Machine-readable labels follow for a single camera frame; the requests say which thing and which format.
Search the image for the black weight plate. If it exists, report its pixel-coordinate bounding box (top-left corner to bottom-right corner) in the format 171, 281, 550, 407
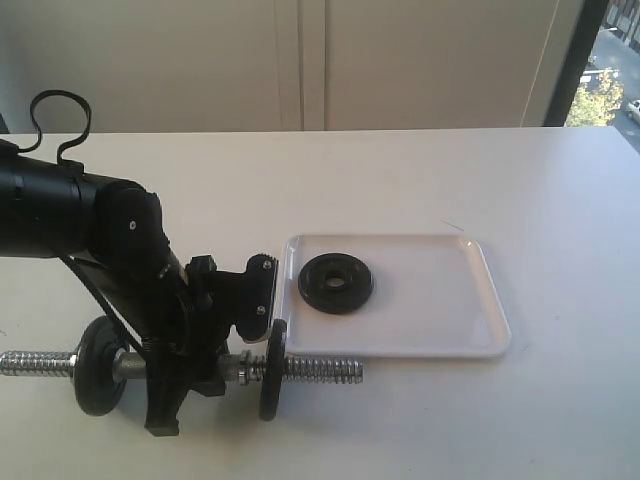
73, 316, 130, 417
259, 319, 287, 422
297, 252, 374, 315

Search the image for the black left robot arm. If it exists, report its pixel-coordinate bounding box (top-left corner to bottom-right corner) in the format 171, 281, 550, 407
1, 141, 230, 437

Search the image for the chrome threaded dumbbell bar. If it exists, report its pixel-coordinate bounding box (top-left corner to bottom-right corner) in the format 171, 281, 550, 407
1, 350, 364, 385

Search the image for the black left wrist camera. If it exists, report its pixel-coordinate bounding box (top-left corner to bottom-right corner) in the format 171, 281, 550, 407
211, 254, 278, 343

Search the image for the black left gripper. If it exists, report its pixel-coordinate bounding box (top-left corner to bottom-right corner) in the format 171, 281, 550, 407
142, 254, 230, 437

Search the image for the white parked car outside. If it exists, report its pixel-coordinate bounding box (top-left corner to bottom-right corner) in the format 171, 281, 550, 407
626, 99, 640, 124

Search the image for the black window frame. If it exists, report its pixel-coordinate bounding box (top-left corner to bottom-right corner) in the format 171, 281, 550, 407
542, 0, 609, 127

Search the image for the white plastic tray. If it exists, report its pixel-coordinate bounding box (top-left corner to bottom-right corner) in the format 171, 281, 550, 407
276, 234, 511, 359

